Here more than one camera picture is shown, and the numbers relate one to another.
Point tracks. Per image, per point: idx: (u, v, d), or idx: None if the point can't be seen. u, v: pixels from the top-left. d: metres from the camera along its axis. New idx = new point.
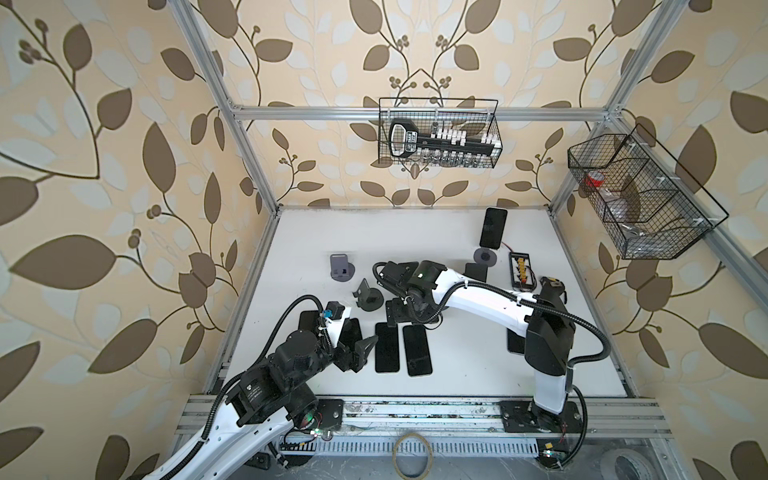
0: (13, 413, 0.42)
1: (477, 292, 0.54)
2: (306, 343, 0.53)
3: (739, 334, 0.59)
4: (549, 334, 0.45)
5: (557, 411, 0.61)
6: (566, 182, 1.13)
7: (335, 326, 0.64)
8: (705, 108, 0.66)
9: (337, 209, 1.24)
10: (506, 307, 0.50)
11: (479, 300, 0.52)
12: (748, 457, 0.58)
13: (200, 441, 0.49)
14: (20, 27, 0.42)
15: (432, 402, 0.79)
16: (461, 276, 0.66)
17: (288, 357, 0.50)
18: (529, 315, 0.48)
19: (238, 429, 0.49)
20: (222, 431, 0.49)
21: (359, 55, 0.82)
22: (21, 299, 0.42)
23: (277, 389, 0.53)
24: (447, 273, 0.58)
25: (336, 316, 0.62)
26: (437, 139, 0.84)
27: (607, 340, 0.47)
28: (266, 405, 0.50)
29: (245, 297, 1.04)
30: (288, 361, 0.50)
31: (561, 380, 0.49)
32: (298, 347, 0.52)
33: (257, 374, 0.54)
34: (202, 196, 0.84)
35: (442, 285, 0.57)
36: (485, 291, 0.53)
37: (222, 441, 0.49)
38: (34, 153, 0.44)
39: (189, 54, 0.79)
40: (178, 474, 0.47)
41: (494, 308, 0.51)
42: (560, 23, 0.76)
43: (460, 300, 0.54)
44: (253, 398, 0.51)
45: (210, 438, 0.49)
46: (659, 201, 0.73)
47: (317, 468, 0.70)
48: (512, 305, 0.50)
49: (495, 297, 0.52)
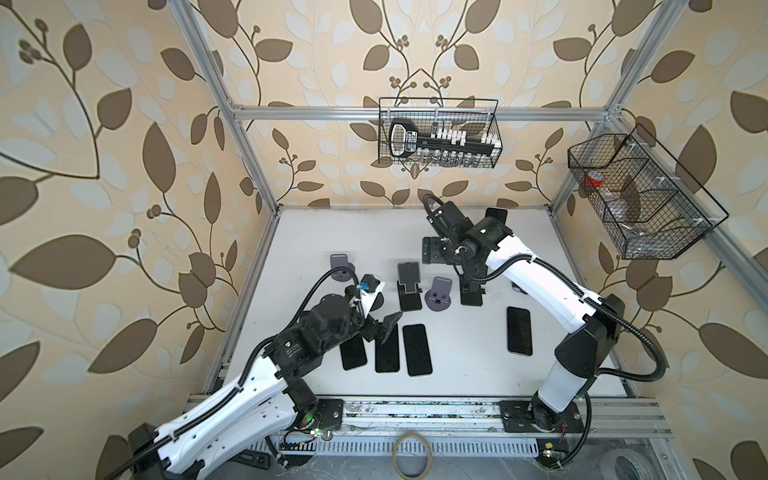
0: (13, 414, 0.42)
1: (541, 272, 0.49)
2: (341, 307, 0.53)
3: (739, 334, 0.59)
4: (603, 338, 0.42)
5: (558, 410, 0.62)
6: (566, 182, 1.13)
7: (367, 300, 0.64)
8: (705, 108, 0.66)
9: (337, 208, 1.25)
10: (567, 299, 0.47)
11: (541, 281, 0.48)
12: (748, 457, 0.58)
13: (234, 388, 0.48)
14: (20, 27, 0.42)
15: (432, 402, 0.79)
16: (528, 250, 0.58)
17: (324, 315, 0.51)
18: (590, 317, 0.45)
19: (275, 383, 0.49)
20: (258, 386, 0.48)
21: (359, 55, 0.82)
22: (21, 300, 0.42)
23: (311, 350, 0.55)
24: (511, 239, 0.53)
25: (372, 289, 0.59)
26: (437, 139, 0.84)
27: (662, 369, 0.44)
28: (300, 365, 0.51)
29: (245, 297, 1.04)
30: (324, 319, 0.51)
31: (577, 383, 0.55)
32: (333, 307, 0.53)
33: (291, 334, 0.55)
34: (202, 196, 0.84)
35: (501, 249, 0.52)
36: (553, 275, 0.49)
37: (258, 392, 0.48)
38: (35, 154, 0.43)
39: (189, 54, 0.79)
40: (202, 423, 0.44)
41: (552, 295, 0.47)
42: (560, 23, 0.76)
43: (516, 273, 0.51)
44: (288, 357, 0.52)
45: (243, 388, 0.48)
46: (659, 201, 0.73)
47: (317, 468, 0.70)
48: (575, 298, 0.46)
49: (560, 283, 0.48)
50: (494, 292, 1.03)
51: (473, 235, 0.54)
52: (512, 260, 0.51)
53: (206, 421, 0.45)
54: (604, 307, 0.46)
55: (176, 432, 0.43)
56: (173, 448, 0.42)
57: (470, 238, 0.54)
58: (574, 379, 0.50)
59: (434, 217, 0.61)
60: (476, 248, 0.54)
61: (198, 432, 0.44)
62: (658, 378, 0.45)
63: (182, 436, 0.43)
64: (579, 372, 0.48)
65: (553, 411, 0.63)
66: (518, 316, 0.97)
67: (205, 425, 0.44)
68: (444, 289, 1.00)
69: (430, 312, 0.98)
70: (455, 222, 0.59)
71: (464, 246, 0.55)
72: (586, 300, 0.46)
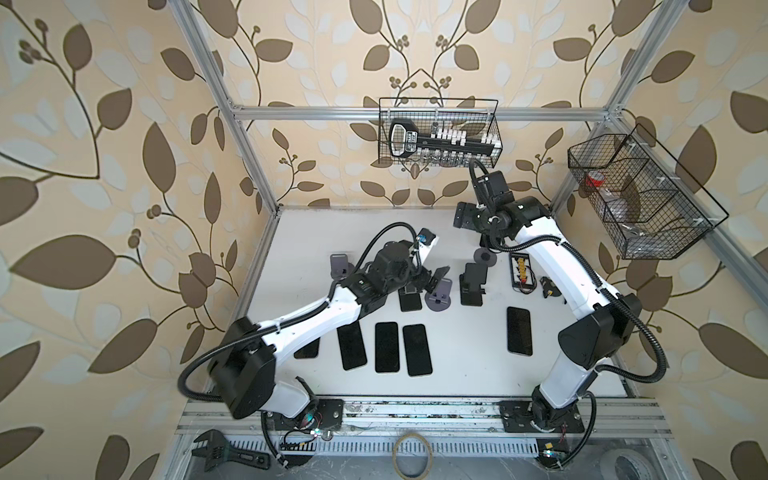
0: (13, 414, 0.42)
1: (566, 256, 0.50)
2: (402, 252, 0.58)
3: (738, 333, 0.60)
4: (608, 328, 0.43)
5: (556, 405, 0.63)
6: (566, 182, 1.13)
7: (424, 251, 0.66)
8: (705, 108, 0.66)
9: (337, 209, 1.24)
10: (583, 285, 0.48)
11: (563, 264, 0.50)
12: (748, 457, 0.58)
13: (324, 302, 0.53)
14: (21, 27, 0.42)
15: (432, 402, 0.79)
16: (558, 234, 0.53)
17: (389, 258, 0.56)
18: (601, 306, 0.45)
19: (357, 307, 0.55)
20: (344, 305, 0.54)
21: (359, 55, 0.82)
22: (21, 300, 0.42)
23: (375, 290, 0.59)
24: (547, 220, 0.54)
25: (428, 242, 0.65)
26: (437, 139, 0.84)
27: (661, 371, 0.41)
28: (367, 301, 0.56)
29: (245, 298, 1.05)
30: (389, 260, 0.56)
31: (576, 379, 0.55)
32: (396, 252, 0.57)
33: (356, 276, 0.60)
34: (202, 195, 0.84)
35: (534, 227, 0.53)
36: (576, 261, 0.50)
37: (343, 310, 0.53)
38: (35, 154, 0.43)
39: (189, 54, 0.79)
40: (302, 325, 0.48)
41: (570, 280, 0.49)
42: (560, 23, 0.76)
43: (539, 250, 0.53)
44: (360, 292, 0.57)
45: (332, 304, 0.53)
46: (659, 201, 0.73)
47: (317, 468, 0.70)
48: (592, 287, 0.47)
49: (581, 270, 0.49)
50: (493, 292, 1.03)
51: (510, 208, 0.56)
52: (541, 238, 0.52)
53: (301, 325, 0.48)
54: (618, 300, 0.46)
55: (279, 326, 0.47)
56: (274, 339, 0.45)
57: (507, 210, 0.56)
58: (575, 370, 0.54)
59: (477, 184, 0.63)
60: (509, 222, 0.56)
61: (296, 330, 0.47)
62: (654, 382, 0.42)
63: (281, 331, 0.46)
64: (578, 360, 0.50)
65: (551, 405, 0.64)
66: (519, 315, 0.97)
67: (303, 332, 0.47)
68: (445, 290, 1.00)
69: (430, 312, 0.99)
70: (498, 193, 0.60)
71: (498, 217, 0.57)
72: (603, 291, 0.47)
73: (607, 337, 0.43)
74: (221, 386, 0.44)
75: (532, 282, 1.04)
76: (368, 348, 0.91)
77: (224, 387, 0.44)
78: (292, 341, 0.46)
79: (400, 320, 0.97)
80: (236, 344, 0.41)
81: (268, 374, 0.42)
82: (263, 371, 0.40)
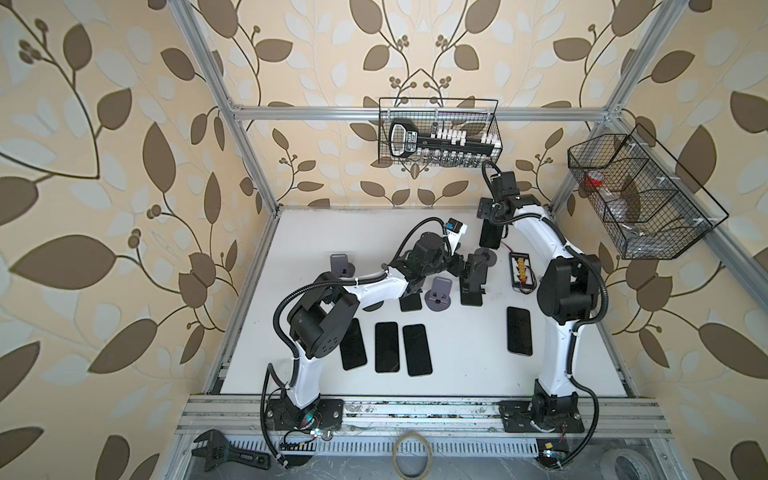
0: (13, 413, 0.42)
1: (543, 227, 0.64)
2: (437, 240, 0.68)
3: (740, 335, 0.59)
4: (567, 275, 0.55)
5: (550, 392, 0.65)
6: (566, 182, 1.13)
7: (452, 237, 0.79)
8: (705, 108, 0.66)
9: (337, 208, 1.25)
10: (553, 245, 0.60)
11: (541, 233, 0.63)
12: (749, 457, 0.57)
13: (385, 271, 0.65)
14: (21, 27, 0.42)
15: (432, 402, 0.79)
16: (543, 212, 0.68)
17: (426, 247, 0.66)
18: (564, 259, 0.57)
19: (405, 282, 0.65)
20: (397, 278, 0.64)
21: (359, 56, 0.82)
22: (21, 300, 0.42)
23: (416, 274, 0.69)
24: (535, 205, 0.70)
25: (457, 230, 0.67)
26: (437, 139, 0.84)
27: (605, 313, 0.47)
28: (410, 282, 0.67)
29: (245, 297, 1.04)
30: (426, 249, 0.66)
31: (556, 343, 0.61)
32: (432, 241, 0.67)
33: (398, 262, 0.70)
34: (202, 195, 0.84)
35: (522, 210, 0.69)
36: (549, 227, 0.64)
37: (397, 278, 0.64)
38: (35, 154, 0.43)
39: (189, 54, 0.79)
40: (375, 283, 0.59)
41: (543, 241, 0.63)
42: (559, 23, 0.76)
43: (522, 223, 0.69)
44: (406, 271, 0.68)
45: (389, 275, 0.64)
46: (659, 201, 0.73)
47: (317, 468, 0.70)
48: (559, 247, 0.60)
49: (551, 234, 0.63)
50: (493, 292, 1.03)
51: (508, 198, 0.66)
52: (522, 215, 0.69)
53: (370, 285, 0.58)
54: (580, 255, 0.58)
55: (357, 281, 0.57)
56: (354, 290, 0.54)
57: (506, 200, 0.75)
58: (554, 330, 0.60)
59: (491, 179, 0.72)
60: (507, 208, 0.73)
61: (367, 288, 0.57)
62: (600, 318, 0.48)
63: (358, 285, 0.56)
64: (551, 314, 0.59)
65: (546, 393, 0.66)
66: (518, 315, 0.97)
67: (371, 287, 0.57)
68: (444, 289, 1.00)
69: (430, 312, 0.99)
70: (509, 186, 0.77)
71: (499, 205, 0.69)
72: (567, 248, 0.59)
73: (567, 287, 0.56)
74: (304, 325, 0.52)
75: (532, 282, 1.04)
76: (369, 348, 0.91)
77: (305, 326, 0.51)
78: (363, 296, 0.54)
79: (400, 320, 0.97)
80: (317, 286, 0.53)
81: (345, 319, 0.50)
82: (338, 307, 0.50)
